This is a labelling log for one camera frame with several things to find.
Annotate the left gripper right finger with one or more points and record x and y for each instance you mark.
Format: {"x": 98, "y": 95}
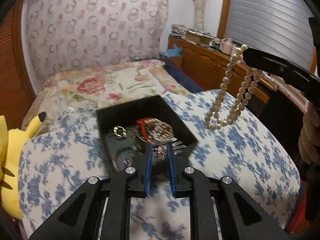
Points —
{"x": 219, "y": 208}

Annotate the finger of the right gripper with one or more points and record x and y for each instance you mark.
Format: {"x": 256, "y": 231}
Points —
{"x": 291, "y": 73}

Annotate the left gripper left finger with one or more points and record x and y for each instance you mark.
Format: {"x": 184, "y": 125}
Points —
{"x": 100, "y": 208}

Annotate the black jewelry box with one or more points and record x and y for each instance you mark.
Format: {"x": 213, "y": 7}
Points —
{"x": 140, "y": 122}

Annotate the person's right hand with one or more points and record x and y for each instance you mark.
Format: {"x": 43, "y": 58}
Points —
{"x": 309, "y": 137}

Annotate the grey window blind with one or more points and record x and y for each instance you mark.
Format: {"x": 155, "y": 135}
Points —
{"x": 279, "y": 27}

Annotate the blue floral white cloth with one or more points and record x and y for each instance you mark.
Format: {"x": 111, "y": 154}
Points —
{"x": 156, "y": 168}

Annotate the pink thermos jug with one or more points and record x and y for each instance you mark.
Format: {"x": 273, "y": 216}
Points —
{"x": 226, "y": 45}

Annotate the wooden sideboard cabinet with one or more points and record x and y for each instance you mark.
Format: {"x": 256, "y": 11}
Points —
{"x": 207, "y": 68}

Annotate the yellow Pikachu plush toy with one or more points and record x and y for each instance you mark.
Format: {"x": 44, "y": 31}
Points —
{"x": 12, "y": 142}

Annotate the cardboard box on cabinet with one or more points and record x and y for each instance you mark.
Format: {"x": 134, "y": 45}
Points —
{"x": 198, "y": 38}

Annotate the beige tied window curtain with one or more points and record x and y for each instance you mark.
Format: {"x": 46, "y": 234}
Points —
{"x": 199, "y": 14}

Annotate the floral bed cover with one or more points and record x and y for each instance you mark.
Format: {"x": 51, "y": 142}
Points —
{"x": 102, "y": 87}

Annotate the blue paper bag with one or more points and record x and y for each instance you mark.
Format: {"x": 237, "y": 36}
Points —
{"x": 173, "y": 52}

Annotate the brown louvered wardrobe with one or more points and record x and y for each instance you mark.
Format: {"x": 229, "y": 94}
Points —
{"x": 17, "y": 94}

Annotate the circle patterned sheer curtain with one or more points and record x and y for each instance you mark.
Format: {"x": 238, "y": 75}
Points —
{"x": 65, "y": 35}

